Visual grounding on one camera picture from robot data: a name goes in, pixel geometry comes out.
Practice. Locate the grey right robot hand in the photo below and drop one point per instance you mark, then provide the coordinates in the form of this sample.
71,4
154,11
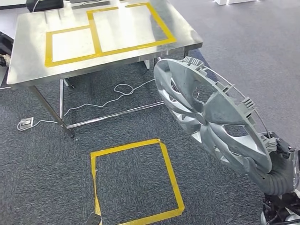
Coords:
284,164

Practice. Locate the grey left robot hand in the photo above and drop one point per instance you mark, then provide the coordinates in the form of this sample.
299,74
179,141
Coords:
93,220

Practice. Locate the grey plastic wheel hubcap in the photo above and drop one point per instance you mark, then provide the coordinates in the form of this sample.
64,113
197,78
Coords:
222,108

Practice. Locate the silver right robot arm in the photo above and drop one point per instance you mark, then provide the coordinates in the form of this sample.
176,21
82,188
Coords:
277,188

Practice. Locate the stainless steel workbench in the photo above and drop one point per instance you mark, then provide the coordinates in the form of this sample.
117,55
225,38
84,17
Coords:
30,56

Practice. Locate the metal floor socket box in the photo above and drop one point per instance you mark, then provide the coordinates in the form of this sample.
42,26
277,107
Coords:
26,123

